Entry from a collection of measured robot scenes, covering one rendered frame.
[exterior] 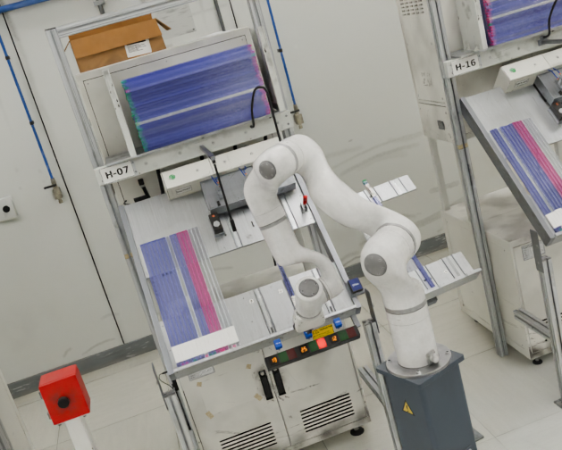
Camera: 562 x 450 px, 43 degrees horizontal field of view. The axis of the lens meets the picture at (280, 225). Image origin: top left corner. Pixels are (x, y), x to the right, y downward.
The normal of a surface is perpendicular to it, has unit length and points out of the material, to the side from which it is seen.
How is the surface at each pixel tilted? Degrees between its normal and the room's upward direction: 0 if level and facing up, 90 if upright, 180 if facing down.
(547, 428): 0
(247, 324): 44
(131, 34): 75
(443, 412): 90
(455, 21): 90
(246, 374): 90
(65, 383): 90
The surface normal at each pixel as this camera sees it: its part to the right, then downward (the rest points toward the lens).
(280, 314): -0.03, -0.50
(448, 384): 0.55, 0.10
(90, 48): 0.22, 0.05
